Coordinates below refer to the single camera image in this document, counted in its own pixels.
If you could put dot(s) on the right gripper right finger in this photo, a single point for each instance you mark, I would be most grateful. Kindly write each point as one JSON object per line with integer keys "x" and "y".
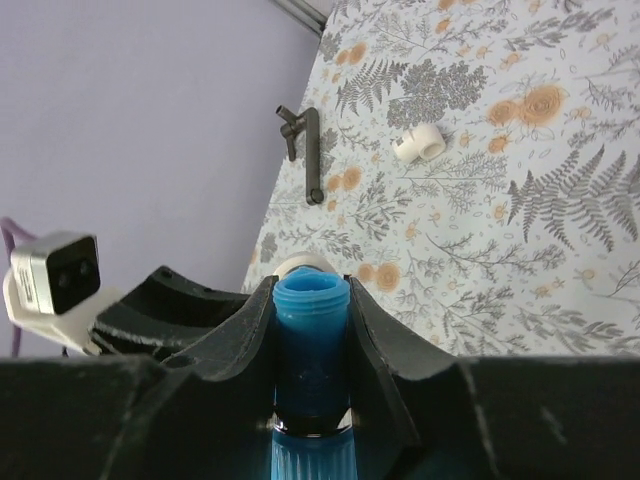
{"x": 420, "y": 413}

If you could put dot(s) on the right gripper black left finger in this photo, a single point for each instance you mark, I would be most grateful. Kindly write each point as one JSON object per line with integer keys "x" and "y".
{"x": 202, "y": 413}

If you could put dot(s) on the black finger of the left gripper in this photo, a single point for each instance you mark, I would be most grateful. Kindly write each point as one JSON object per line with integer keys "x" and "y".
{"x": 162, "y": 315}

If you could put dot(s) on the blue plastic faucet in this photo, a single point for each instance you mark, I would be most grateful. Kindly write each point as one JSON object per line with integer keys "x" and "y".
{"x": 312, "y": 437}

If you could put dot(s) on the white plastic elbow fitting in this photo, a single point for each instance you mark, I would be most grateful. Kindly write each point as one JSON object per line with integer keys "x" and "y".
{"x": 303, "y": 260}

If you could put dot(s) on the floral patterned mat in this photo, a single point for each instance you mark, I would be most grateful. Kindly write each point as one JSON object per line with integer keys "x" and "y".
{"x": 523, "y": 235}

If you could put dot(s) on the left aluminium frame post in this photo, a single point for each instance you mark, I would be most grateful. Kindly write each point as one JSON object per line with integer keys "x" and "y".
{"x": 313, "y": 14}

